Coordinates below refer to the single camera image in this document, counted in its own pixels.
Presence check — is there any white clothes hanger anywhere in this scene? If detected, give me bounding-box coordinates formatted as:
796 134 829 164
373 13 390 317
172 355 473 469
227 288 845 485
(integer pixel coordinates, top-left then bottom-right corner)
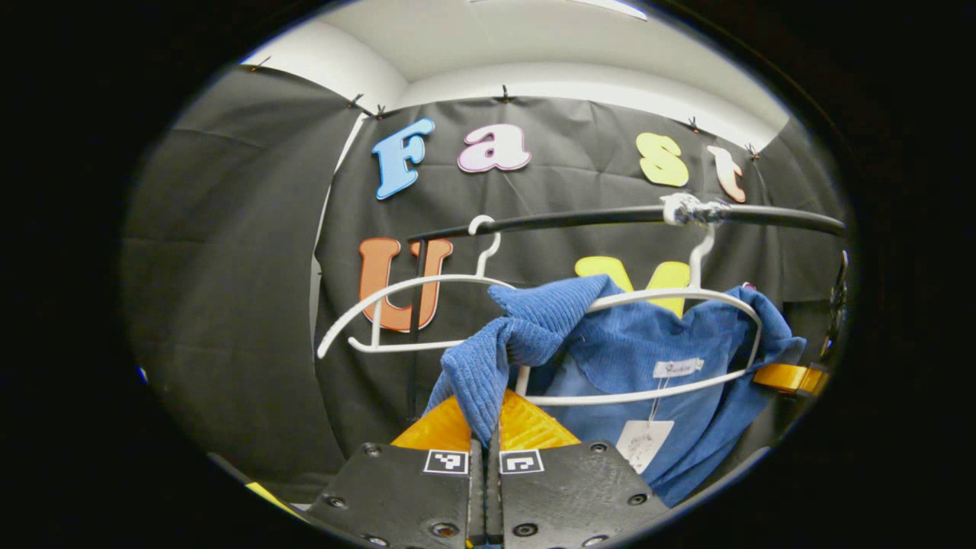
517 221 763 406
316 215 527 359

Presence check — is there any white tape wrap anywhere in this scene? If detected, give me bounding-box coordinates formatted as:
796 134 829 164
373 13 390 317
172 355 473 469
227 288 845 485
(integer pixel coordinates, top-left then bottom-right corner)
660 193 729 226

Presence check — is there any blue corduroy jacket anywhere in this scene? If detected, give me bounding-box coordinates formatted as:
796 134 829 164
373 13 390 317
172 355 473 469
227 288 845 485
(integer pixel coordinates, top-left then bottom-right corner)
423 274 807 508

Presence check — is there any black backdrop cloth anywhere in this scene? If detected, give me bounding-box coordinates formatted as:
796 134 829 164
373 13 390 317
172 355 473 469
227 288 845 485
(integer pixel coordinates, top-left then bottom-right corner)
122 65 847 504

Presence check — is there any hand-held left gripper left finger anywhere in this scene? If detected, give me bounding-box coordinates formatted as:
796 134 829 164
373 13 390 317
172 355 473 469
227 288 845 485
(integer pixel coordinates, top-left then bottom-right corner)
305 393 486 548

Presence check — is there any white paper hang tag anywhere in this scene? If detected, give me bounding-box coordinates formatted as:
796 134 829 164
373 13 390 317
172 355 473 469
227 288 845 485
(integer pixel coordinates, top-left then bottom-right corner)
616 419 676 475

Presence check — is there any black clothes rack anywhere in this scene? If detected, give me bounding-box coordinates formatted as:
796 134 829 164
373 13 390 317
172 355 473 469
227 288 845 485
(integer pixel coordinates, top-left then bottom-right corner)
404 200 847 424

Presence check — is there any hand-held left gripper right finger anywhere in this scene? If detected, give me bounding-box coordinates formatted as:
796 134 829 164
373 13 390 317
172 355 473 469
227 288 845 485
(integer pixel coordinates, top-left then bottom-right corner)
486 389 672 548

